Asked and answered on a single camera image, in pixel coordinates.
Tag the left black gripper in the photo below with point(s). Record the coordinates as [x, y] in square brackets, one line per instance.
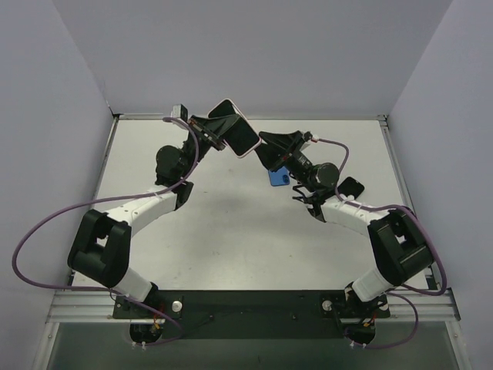
[209, 135]

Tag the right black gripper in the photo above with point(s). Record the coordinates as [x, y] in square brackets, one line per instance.
[287, 152]

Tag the pink cased phone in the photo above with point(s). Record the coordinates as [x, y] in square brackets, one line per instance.
[239, 135]

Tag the blue phone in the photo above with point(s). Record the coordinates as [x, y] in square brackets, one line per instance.
[279, 177]

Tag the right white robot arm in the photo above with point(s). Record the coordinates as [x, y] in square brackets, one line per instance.
[400, 247]

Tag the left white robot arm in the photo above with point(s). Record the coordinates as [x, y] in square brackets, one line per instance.
[101, 249]

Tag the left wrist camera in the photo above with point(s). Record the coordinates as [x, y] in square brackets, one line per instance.
[179, 111]

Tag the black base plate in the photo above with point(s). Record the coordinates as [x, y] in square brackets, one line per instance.
[328, 317]

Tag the aluminium front rail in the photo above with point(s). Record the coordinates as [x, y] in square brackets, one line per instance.
[98, 307]

